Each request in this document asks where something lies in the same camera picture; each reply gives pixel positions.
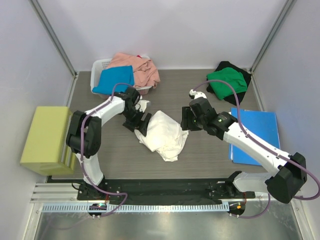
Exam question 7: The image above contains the white plastic laundry basket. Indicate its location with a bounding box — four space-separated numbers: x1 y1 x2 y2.
90 55 152 100

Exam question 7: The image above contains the blue folder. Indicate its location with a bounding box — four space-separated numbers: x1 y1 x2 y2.
228 107 281 167

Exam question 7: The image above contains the yellow-green foam block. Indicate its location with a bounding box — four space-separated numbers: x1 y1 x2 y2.
20 106 77 176

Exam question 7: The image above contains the white printed t-shirt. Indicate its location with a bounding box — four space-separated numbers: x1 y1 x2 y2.
134 110 189 162

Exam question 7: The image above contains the right aluminium frame post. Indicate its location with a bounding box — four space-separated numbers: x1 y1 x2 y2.
250 0 297 73

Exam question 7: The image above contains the left aluminium frame post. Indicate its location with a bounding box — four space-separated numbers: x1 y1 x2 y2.
29 0 77 78

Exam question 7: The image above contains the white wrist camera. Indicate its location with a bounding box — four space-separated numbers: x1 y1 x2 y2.
189 89 207 100
135 99 151 113

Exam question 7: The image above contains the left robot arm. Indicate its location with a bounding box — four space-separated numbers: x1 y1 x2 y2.
66 86 152 200

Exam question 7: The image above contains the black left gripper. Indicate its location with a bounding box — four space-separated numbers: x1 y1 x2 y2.
121 107 151 136

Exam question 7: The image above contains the pink t-shirt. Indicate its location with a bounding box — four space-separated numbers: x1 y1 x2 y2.
107 52 161 88

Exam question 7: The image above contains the blue t-shirt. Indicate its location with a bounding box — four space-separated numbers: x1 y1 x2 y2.
92 65 135 95

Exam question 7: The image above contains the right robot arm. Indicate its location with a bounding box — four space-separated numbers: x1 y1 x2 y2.
181 97 307 204

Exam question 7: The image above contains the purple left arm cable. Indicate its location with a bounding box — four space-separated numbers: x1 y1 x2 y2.
79 83 131 218

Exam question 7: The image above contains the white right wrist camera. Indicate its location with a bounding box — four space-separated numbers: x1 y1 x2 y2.
189 89 207 100

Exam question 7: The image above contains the green t-shirt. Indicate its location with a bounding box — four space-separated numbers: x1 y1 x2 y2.
206 67 248 100

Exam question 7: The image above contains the aluminium rail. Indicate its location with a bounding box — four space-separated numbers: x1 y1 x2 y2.
30 183 78 203

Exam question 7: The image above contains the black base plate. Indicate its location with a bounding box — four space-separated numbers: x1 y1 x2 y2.
76 178 256 201

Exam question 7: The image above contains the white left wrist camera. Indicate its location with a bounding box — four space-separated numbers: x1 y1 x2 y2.
135 99 151 113

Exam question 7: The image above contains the aluminium frame post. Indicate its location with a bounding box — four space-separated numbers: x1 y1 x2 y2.
29 0 77 78
250 0 297 73

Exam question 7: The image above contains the white slotted cable duct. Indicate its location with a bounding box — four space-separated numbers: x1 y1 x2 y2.
42 202 230 213

